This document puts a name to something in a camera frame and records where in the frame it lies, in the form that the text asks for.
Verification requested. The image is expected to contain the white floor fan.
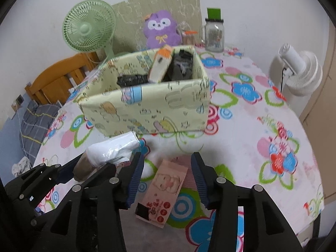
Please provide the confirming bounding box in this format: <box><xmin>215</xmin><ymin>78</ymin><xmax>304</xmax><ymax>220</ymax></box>
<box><xmin>269</xmin><ymin>43</ymin><xmax>323</xmax><ymax>97</ymax></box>

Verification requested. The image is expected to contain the grey plaid blanket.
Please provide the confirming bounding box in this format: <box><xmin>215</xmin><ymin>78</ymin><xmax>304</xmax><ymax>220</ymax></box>
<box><xmin>18</xmin><ymin>100</ymin><xmax>62</xmax><ymax>164</ymax></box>

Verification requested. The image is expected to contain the black sock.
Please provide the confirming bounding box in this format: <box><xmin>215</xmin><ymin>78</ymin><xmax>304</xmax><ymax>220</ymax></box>
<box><xmin>116</xmin><ymin>74</ymin><xmax>149</xmax><ymax>86</ymax></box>

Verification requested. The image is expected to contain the yellow printed storage box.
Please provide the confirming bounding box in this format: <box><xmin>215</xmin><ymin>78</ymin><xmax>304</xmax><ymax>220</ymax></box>
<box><xmin>79</xmin><ymin>45</ymin><xmax>211</xmax><ymax>137</ymax></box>

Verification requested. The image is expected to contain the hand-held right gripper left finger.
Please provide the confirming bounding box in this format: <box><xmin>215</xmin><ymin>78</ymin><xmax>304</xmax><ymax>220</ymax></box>
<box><xmin>39</xmin><ymin>151</ymin><xmax>145</xmax><ymax>252</ymax></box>

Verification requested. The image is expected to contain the purple plush rabbit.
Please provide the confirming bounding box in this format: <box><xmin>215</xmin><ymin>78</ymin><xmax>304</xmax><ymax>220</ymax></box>
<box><xmin>143</xmin><ymin>10</ymin><xmax>183</xmax><ymax>50</ymax></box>

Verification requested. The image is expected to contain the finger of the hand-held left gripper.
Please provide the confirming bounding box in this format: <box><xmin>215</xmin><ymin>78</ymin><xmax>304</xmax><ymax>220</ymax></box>
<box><xmin>56</xmin><ymin>154</ymin><xmax>85</xmax><ymax>185</ymax></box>
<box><xmin>83</xmin><ymin>163</ymin><xmax>117</xmax><ymax>189</ymax></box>

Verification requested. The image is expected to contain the dark grey fabric bundle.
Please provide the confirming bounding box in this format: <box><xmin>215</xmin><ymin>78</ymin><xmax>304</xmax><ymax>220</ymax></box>
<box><xmin>161</xmin><ymin>49</ymin><xmax>196</xmax><ymax>82</ymax></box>

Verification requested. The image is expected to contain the white crumpled cloth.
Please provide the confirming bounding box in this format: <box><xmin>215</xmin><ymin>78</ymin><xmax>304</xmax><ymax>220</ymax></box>
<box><xmin>12</xmin><ymin>156</ymin><xmax>32</xmax><ymax>177</ymax></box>

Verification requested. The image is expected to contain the white plastic-wrapped packet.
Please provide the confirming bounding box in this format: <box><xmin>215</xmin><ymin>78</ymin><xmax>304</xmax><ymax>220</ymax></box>
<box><xmin>86</xmin><ymin>131</ymin><xmax>141</xmax><ymax>168</ymax></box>

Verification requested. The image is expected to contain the glass jar mug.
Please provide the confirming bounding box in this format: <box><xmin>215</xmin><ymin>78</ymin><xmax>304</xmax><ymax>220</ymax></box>
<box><xmin>199</xmin><ymin>18</ymin><xmax>225</xmax><ymax>52</ymax></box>

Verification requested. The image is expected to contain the green cup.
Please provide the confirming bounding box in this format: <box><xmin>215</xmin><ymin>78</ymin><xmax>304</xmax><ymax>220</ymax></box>
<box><xmin>206</xmin><ymin>7</ymin><xmax>222</xmax><ymax>20</ymax></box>

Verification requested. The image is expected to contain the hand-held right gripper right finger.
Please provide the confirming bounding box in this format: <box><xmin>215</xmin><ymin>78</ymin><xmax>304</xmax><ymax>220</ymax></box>
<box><xmin>191</xmin><ymin>152</ymin><xmax>302</xmax><ymax>252</ymax></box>

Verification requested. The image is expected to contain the clear cotton swab container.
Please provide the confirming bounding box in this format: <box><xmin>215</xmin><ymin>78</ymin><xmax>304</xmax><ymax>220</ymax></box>
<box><xmin>181</xmin><ymin>33</ymin><xmax>196</xmax><ymax>46</ymax></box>

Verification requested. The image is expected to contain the beige cartoon printed board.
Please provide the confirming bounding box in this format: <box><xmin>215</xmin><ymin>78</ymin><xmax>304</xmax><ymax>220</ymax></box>
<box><xmin>112</xmin><ymin>0</ymin><xmax>202</xmax><ymax>55</ymax></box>

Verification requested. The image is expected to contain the pink baby printed packet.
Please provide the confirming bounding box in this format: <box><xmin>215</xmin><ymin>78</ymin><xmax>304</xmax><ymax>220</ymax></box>
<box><xmin>134</xmin><ymin>159</ymin><xmax>189</xmax><ymax>228</ymax></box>

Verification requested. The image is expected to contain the green desk fan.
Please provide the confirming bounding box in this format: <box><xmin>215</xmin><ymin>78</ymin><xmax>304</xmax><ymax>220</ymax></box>
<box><xmin>62</xmin><ymin>0</ymin><xmax>125</xmax><ymax>65</ymax></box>

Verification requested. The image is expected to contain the blue bed sheet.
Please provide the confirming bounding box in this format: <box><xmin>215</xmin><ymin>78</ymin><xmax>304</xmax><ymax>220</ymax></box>
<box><xmin>0</xmin><ymin>102</ymin><xmax>34</xmax><ymax>187</ymax></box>

